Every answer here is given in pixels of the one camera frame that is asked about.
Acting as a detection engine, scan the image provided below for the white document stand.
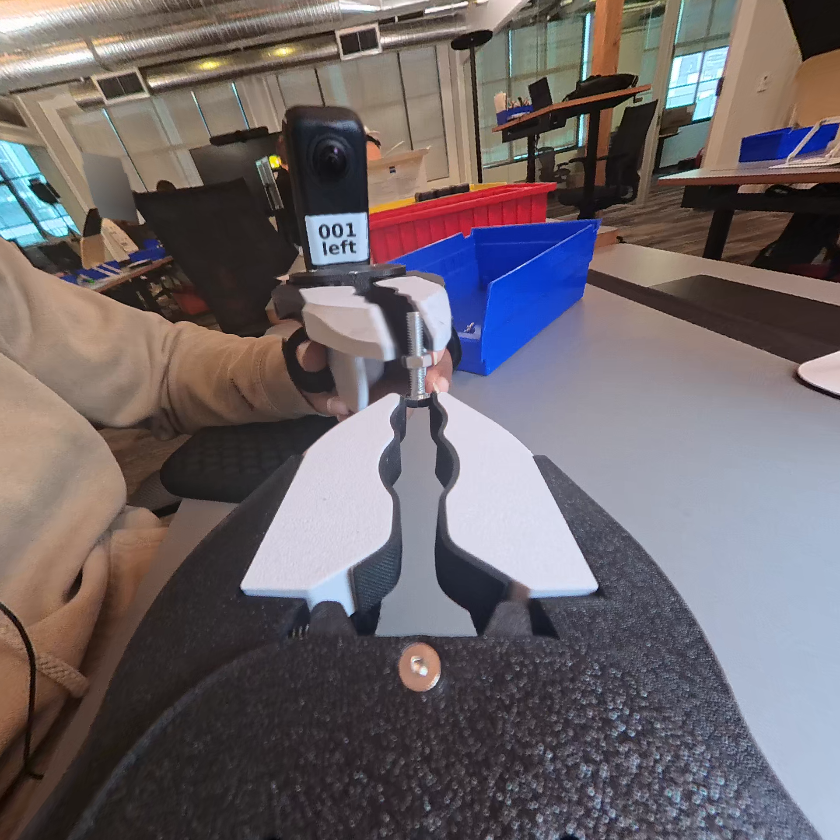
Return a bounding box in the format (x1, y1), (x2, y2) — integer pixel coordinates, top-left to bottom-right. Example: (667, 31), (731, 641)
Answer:
(797, 351), (840, 399)

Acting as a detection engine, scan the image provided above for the person's left hand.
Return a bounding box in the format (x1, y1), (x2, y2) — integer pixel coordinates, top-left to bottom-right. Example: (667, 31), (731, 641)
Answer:
(283, 329), (454, 418)

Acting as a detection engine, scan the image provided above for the black floor lamp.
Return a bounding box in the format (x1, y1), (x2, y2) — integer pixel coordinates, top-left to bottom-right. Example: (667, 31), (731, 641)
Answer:
(451, 31), (493, 185)

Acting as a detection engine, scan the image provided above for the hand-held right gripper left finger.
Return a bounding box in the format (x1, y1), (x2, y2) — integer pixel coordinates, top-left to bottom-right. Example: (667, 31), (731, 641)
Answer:
(242, 392), (405, 615)

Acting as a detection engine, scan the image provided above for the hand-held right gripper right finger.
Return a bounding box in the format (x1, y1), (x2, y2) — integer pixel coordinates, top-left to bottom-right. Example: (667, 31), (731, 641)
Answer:
(435, 390), (601, 611)

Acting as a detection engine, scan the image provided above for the person's torso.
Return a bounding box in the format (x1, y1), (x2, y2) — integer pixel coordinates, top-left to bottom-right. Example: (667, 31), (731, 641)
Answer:
(0, 355), (172, 788)

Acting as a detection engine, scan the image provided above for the yellow plastic bin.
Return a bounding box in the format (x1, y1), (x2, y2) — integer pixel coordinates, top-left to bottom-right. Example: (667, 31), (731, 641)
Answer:
(371, 188), (506, 211)

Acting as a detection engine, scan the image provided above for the thin steel screw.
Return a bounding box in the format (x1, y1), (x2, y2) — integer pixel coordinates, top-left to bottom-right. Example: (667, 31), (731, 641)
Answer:
(401, 311), (434, 408)

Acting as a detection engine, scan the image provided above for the person's left forearm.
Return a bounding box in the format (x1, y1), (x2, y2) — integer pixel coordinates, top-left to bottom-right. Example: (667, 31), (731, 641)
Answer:
(0, 243), (322, 434)

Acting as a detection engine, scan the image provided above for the black computer monitor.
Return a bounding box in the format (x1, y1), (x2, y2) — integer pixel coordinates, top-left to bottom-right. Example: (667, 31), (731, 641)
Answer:
(784, 0), (840, 60)

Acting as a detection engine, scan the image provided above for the black backpack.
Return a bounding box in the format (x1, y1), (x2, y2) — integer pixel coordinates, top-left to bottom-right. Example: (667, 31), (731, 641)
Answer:
(571, 75), (640, 99)

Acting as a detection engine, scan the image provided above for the wooden standing desk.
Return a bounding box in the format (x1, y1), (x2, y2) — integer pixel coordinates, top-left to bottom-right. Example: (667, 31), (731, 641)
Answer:
(493, 86), (653, 185)

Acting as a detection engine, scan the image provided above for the thin black cable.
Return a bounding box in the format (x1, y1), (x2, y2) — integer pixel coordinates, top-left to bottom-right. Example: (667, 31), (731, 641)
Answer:
(0, 602), (43, 782)

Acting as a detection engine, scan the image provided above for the blue plastic bin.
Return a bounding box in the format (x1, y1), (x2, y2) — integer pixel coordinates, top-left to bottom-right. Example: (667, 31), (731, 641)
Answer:
(739, 125), (840, 165)
(394, 220), (599, 376)

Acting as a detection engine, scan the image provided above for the black mesh office chair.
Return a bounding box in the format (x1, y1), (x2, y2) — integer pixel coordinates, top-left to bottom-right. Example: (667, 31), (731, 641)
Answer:
(136, 178), (300, 336)

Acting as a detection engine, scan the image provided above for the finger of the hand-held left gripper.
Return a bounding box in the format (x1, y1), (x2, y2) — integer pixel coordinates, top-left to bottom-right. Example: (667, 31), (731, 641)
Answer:
(300, 287), (399, 358)
(381, 276), (455, 375)

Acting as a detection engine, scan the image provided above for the black wrist rest pad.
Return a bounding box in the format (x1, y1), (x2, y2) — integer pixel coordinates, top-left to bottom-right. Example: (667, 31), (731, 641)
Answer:
(161, 414), (340, 502)

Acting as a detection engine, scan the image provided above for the wooden office desk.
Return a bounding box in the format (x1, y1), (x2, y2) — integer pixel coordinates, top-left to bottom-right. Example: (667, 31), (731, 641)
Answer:
(657, 164), (840, 263)

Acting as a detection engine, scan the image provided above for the red plastic bin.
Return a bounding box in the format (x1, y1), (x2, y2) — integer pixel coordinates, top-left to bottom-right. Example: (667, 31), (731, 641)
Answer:
(368, 184), (557, 263)

